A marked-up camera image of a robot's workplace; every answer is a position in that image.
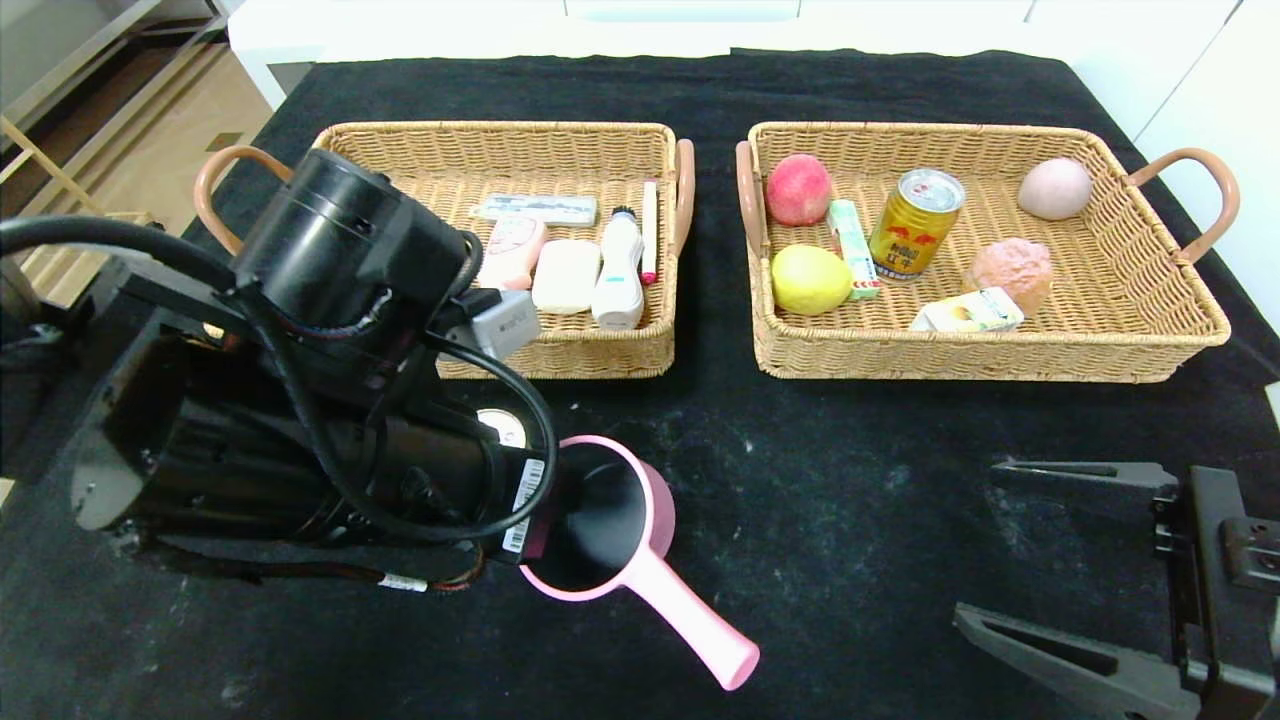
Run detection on yellow lemon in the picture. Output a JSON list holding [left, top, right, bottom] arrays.
[[770, 244, 855, 317]]

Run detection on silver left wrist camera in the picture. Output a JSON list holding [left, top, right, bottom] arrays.
[[438, 288, 542, 362]]

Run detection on pale pink egg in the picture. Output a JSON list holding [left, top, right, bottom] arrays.
[[1017, 157, 1093, 222]]

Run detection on small white bottle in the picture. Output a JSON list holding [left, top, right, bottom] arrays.
[[591, 206, 646, 332]]

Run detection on small tin can green label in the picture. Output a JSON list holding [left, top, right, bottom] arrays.
[[477, 407, 529, 450]]

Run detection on pink red peach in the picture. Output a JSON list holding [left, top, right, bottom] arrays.
[[765, 153, 834, 228]]

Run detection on wicker basket with brown handles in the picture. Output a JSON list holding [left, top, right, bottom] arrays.
[[735, 121, 1241, 384], [193, 121, 697, 381]]

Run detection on pink saucepan with dark inside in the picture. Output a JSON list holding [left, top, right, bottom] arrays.
[[518, 434, 761, 692]]

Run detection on golden drink can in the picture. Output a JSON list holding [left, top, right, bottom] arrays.
[[867, 167, 968, 284]]

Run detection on black left camera cable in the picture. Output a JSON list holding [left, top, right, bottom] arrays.
[[0, 215, 559, 546]]

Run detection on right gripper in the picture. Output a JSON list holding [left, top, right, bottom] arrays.
[[951, 459, 1280, 720]]

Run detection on pink lotion bottle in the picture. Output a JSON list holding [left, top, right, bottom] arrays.
[[476, 217, 548, 292]]

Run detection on lumpy orange brown bread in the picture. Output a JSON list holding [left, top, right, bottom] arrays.
[[961, 237, 1053, 313]]

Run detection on white pen with pink tip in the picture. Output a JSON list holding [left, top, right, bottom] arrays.
[[641, 180, 659, 286]]

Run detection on red Hi-Chew candy pack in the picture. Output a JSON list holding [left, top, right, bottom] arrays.
[[826, 199, 884, 302]]

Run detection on white soap bar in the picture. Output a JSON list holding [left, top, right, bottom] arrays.
[[530, 239, 601, 316]]

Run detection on small juice carton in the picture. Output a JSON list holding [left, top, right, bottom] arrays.
[[909, 288, 1027, 334]]

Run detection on white low cabinet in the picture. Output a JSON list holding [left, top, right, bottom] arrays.
[[228, 0, 1081, 111]]

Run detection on toothpaste tube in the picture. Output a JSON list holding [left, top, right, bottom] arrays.
[[470, 193, 599, 228]]

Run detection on grey metal shelf unit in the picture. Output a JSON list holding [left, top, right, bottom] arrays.
[[0, 0, 231, 131]]

